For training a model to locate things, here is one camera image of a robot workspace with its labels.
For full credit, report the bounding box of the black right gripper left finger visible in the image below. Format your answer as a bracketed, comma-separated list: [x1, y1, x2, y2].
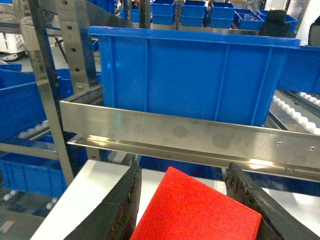
[65, 162, 142, 240]

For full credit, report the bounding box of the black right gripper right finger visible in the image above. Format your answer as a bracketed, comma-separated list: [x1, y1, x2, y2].
[225, 163, 320, 240]

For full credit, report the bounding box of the red magnetic block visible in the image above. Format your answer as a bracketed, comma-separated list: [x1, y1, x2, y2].
[131, 167, 262, 240]

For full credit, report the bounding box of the blue bin left shelf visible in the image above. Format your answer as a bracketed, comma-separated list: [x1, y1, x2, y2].
[0, 63, 48, 141]

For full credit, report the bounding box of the blue bin lower left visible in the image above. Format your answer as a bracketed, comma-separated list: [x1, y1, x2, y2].
[0, 153, 68, 198]

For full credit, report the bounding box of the white roller conveyor track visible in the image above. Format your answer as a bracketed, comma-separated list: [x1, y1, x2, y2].
[269, 90, 320, 136]

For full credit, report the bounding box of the large blue plastic bin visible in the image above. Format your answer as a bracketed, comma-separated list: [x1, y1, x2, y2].
[88, 26, 300, 127]

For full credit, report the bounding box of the blue bin far right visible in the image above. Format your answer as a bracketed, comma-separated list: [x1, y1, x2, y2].
[277, 46, 320, 94]

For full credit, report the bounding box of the stainless steel shelf rail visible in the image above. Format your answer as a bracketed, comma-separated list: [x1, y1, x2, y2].
[60, 101, 320, 181]

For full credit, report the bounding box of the steel shelf upright post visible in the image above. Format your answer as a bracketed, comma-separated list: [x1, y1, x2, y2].
[28, 0, 77, 186]

